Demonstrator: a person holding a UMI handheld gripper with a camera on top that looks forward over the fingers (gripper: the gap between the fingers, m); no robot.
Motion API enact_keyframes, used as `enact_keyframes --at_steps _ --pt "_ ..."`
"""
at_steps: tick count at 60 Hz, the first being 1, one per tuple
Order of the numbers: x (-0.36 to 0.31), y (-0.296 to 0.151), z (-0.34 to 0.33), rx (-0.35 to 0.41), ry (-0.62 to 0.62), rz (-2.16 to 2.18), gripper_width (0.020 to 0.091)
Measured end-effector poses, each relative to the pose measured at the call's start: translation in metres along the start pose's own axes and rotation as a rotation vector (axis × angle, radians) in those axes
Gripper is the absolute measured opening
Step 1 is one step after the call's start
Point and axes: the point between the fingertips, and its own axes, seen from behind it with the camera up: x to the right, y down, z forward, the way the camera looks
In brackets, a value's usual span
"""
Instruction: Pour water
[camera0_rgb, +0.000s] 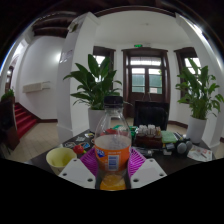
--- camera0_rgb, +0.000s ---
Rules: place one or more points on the green packet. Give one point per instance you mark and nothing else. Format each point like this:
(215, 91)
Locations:
(169, 137)

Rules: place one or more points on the green exit sign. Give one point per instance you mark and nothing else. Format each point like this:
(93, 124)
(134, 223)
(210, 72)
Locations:
(138, 45)

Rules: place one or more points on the dark framed window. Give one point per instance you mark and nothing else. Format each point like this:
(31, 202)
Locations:
(190, 55)
(100, 51)

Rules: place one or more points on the brown box with white cups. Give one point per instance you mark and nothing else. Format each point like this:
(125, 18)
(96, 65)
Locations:
(149, 138)

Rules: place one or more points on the red carpeted staircase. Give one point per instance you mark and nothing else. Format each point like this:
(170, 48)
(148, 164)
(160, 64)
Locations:
(25, 120)

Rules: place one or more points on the black chair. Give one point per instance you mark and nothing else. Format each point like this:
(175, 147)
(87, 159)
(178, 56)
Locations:
(151, 115)

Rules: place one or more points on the potted plant in white pot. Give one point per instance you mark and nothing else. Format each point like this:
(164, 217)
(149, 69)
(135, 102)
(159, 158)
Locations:
(198, 93)
(95, 85)

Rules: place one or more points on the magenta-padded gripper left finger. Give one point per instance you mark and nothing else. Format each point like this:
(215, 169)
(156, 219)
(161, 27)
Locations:
(78, 171)

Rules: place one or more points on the glowing wall lamp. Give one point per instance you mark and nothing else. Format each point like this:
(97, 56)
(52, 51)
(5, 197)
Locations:
(58, 58)

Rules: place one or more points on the orange drink bottle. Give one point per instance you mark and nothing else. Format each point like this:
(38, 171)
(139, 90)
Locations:
(112, 150)

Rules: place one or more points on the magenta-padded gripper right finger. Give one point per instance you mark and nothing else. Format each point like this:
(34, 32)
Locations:
(146, 171)

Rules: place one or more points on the printed paper leaflet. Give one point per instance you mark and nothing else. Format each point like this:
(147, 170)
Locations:
(200, 153)

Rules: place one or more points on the flat black device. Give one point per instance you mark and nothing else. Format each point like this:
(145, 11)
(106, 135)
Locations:
(143, 152)

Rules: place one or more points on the grey round headphones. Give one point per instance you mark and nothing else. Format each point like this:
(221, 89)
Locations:
(182, 146)

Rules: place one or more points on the pale yellow mug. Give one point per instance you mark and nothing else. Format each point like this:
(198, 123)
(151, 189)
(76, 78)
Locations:
(60, 158)

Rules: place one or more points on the small green plant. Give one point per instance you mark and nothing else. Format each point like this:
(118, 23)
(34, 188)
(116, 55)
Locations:
(8, 95)

